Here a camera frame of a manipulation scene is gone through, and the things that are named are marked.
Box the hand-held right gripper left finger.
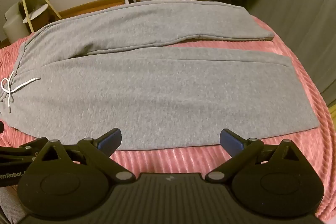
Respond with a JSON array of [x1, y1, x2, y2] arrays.
[[26, 128, 134, 183]]

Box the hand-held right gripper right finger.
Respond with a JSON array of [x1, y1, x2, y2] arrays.
[[205, 129, 313, 182]]

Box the grey pants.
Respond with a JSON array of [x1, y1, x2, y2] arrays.
[[0, 1, 320, 151]]

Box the pink ribbed blanket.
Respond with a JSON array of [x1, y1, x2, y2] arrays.
[[0, 13, 336, 222]]

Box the grey round pouf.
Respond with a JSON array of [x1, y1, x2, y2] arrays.
[[3, 18, 30, 44]]

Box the white armchair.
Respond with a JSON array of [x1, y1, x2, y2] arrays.
[[5, 2, 27, 22]]

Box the grey curtain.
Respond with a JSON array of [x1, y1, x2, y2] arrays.
[[259, 0, 336, 111]]

